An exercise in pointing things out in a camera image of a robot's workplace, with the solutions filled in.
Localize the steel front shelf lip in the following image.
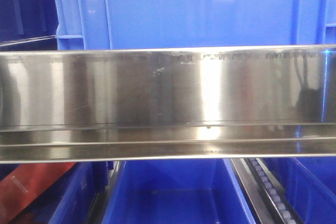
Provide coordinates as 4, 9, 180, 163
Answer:
1, 45, 335, 164

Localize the lower blue bin left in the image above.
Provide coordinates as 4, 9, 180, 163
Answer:
47, 161, 110, 224

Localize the white roller track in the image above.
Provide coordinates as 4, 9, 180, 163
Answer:
244, 158, 302, 223

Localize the lower blue bin right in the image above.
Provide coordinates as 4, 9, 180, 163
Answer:
264, 157, 335, 223

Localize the blue bin below shelf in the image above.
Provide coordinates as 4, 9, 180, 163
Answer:
102, 158, 256, 223

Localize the large blue bin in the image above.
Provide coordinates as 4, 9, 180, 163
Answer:
55, 0, 335, 50

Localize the red board lower left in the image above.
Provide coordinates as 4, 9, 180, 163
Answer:
1, 162, 75, 223

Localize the dark blue bin far left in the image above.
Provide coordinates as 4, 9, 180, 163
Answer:
1, 0, 58, 42

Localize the steel divider rail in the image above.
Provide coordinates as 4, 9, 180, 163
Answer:
229, 158, 276, 224

